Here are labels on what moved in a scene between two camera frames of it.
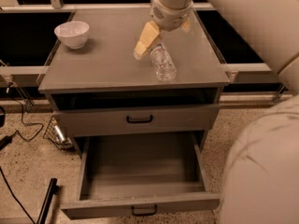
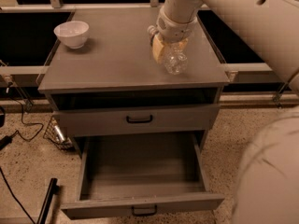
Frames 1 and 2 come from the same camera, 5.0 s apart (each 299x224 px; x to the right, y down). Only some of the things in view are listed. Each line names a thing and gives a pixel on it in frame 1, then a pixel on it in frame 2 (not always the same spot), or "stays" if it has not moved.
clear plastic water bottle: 163,63 to 174,55
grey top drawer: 137,120 stays
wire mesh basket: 54,133 stays
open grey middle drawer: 143,175 stays
